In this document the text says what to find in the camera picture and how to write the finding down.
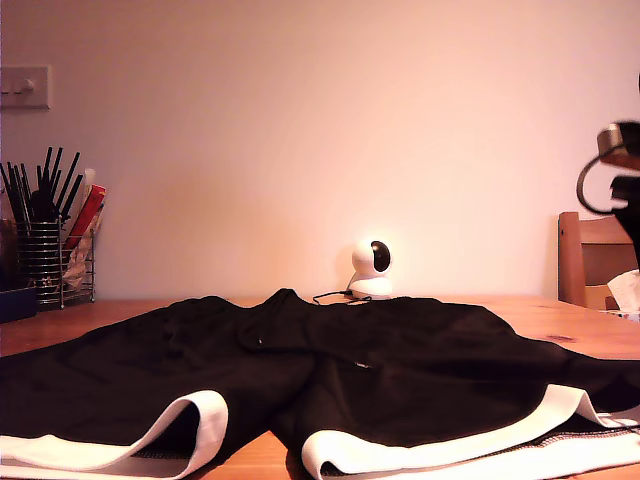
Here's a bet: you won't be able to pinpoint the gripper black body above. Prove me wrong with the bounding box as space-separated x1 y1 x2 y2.
609 174 640 211

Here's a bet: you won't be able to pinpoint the black shorts with white stripes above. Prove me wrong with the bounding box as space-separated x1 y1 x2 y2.
0 287 640 480

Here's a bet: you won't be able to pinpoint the white tissue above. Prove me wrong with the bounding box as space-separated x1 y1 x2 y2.
607 269 640 314

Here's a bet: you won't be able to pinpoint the wooden chair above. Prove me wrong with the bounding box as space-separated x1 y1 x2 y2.
557 211 640 311

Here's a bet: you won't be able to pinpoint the patterned tissue box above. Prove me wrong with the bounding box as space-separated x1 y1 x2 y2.
598 308 640 324

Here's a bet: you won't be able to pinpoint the red paper packet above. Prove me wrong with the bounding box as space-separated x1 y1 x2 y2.
64 184 108 250

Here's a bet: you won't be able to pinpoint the clear plastic bag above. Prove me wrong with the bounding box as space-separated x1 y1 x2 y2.
64 243 96 290

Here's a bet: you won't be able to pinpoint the dark blue box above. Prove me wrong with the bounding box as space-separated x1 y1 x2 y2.
0 286 39 325

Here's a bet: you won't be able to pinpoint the dark brown jar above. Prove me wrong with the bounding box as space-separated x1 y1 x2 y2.
0 217 21 293

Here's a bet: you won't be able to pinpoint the wrist camera black cable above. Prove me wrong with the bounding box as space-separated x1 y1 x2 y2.
576 153 630 215

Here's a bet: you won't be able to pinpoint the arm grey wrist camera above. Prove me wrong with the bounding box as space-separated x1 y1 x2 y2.
597 121 640 170

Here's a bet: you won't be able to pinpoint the white dome security camera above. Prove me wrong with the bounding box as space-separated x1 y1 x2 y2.
346 236 395 301

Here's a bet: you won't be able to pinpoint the thin black camera cable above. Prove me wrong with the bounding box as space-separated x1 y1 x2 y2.
312 290 375 306

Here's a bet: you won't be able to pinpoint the metal wire utensil caddy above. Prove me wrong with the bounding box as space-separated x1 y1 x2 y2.
15 221 97 310

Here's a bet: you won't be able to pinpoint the white light switch plate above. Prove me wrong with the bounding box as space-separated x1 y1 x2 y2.
0 65 53 111

